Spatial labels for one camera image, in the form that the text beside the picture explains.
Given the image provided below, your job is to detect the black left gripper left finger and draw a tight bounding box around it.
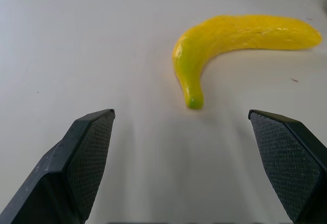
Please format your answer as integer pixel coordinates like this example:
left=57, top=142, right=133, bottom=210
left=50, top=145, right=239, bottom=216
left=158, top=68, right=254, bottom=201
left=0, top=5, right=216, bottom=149
left=0, top=108, right=116, bottom=224

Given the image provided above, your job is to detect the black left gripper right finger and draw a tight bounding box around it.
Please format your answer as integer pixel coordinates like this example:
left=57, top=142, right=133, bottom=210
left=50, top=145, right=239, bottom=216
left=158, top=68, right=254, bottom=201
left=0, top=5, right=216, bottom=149
left=248, top=109, right=327, bottom=224

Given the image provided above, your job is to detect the yellow plastic banana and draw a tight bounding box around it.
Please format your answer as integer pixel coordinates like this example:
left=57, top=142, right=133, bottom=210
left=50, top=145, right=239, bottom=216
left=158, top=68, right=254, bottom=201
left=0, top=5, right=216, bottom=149
left=172, top=14, right=323, bottom=110

